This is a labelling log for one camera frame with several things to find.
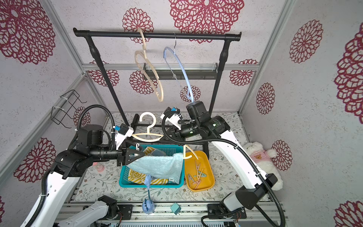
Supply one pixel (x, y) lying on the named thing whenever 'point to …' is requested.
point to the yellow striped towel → (140, 178)
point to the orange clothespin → (198, 175)
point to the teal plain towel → (169, 166)
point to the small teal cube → (176, 208)
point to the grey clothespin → (190, 177)
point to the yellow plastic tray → (199, 173)
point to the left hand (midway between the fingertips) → (141, 153)
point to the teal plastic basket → (168, 150)
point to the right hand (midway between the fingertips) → (161, 138)
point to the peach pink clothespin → (197, 166)
